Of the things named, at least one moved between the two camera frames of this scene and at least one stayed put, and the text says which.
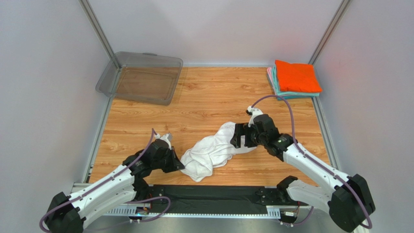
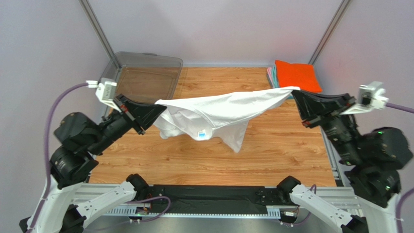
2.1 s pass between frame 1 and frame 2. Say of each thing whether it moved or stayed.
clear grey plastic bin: stayed
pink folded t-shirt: stayed
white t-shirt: moved
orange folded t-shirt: stayed
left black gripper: moved
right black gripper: moved
